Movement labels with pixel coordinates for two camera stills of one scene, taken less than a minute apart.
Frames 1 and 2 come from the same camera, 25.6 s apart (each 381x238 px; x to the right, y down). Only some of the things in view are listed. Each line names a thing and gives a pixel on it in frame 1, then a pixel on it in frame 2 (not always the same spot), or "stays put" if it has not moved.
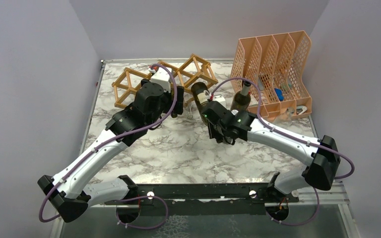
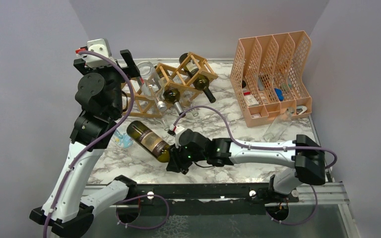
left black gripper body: (167, 103) -> (114, 70)
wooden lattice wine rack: (193, 73) stays put
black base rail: (218, 200) stays put
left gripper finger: (178, 108) -> (131, 64)
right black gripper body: (216, 131) -> (187, 156)
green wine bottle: (242, 99) -> (154, 145)
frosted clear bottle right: (285, 119) stays put
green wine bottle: (202, 94) -> (201, 82)
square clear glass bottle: (189, 108) -> (167, 120)
